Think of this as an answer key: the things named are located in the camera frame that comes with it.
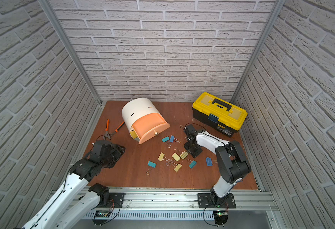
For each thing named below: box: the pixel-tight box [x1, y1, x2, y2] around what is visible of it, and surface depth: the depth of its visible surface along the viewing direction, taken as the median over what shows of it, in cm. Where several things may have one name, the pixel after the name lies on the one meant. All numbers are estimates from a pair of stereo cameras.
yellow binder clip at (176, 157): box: [171, 152, 181, 162], surface depth 90 cm
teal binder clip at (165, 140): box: [161, 135, 172, 149], surface depth 98 cm
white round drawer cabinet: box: [121, 97, 171, 145], surface depth 85 cm
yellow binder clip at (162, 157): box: [157, 152, 171, 162], surface depth 90 cm
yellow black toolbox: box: [191, 92, 248, 138], surface depth 97 cm
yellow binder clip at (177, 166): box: [166, 162, 183, 173], surface depth 87 cm
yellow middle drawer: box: [129, 129, 138, 139], surface depth 84 cm
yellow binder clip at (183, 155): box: [179, 150, 189, 160], surface depth 91 cm
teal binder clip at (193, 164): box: [188, 160, 198, 169], surface depth 87 cm
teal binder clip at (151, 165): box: [146, 160, 158, 176], surface depth 87 cm
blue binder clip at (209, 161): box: [206, 156, 213, 167], surface depth 89 cm
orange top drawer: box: [131, 112, 171, 145], surface depth 83 cm
